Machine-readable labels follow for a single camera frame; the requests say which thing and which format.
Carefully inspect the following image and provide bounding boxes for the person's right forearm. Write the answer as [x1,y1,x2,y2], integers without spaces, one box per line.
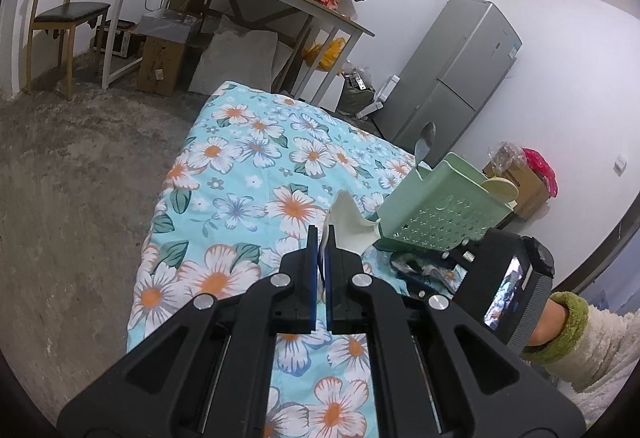
[520,290,640,394]

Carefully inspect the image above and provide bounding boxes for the wooden chair with dark seat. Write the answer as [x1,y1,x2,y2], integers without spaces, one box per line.
[25,0,112,101]

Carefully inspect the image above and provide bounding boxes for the clear plastic wrapped bundle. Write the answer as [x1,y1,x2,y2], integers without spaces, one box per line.
[137,10,201,41]

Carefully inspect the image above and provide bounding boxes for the brown cardboard box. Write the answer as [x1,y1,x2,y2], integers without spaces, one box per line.
[136,35,188,95]

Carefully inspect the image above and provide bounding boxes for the green trash bag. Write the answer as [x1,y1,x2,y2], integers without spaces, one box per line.
[336,68,376,116]

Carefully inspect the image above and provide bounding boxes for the floral blue blanket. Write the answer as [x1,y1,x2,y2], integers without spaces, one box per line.
[125,80,471,438]

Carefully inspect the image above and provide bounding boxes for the dark framed glass door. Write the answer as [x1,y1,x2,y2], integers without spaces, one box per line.
[550,198,640,319]

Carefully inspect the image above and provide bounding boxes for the grey refrigerator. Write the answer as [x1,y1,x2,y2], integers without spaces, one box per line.
[387,0,523,164]

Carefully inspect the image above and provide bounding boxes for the pink plastic bag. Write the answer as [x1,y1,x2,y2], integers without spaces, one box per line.
[522,148,558,196]

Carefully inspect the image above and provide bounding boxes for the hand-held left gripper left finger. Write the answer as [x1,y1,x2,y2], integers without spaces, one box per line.
[56,225,321,438]

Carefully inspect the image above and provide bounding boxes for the large printed cardboard box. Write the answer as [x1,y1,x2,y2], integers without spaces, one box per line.
[482,163,551,221]

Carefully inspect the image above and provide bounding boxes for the green plastic utensil holder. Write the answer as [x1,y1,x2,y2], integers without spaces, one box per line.
[372,152,518,253]

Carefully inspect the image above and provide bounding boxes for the beige round spoon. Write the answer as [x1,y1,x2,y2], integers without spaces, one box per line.
[482,178,519,209]

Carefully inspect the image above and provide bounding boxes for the white sack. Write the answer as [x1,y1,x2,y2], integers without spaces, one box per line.
[189,15,278,96]

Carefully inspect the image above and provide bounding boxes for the yellow plastic bag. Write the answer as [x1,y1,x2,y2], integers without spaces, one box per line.
[305,37,348,71]

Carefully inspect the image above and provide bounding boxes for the white ceramic spoon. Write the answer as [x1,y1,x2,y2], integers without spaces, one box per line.
[320,189,383,255]

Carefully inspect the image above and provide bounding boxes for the clear crinkled plastic bag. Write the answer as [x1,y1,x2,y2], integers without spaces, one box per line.
[487,142,528,169]

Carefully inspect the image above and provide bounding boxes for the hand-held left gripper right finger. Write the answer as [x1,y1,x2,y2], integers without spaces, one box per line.
[325,242,587,438]

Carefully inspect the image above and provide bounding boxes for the metal spoon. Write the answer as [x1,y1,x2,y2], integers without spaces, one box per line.
[414,122,437,169]

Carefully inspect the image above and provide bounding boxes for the tall white carton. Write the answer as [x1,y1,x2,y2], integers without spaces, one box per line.
[378,75,401,102]

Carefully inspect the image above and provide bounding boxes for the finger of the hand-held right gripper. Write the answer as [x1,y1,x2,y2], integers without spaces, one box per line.
[441,237,484,270]
[396,265,455,305]

